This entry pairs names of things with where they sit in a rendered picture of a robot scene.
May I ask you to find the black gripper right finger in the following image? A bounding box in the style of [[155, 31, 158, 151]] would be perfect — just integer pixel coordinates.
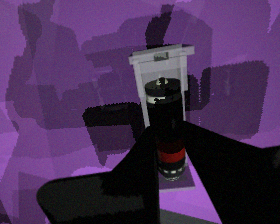
[[183, 121, 280, 224]]

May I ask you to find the black cylindrical battery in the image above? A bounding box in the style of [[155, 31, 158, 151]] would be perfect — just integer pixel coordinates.
[[144, 77, 186, 178]]

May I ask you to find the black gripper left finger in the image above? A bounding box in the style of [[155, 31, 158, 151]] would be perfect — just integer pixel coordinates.
[[36, 126, 160, 224]]

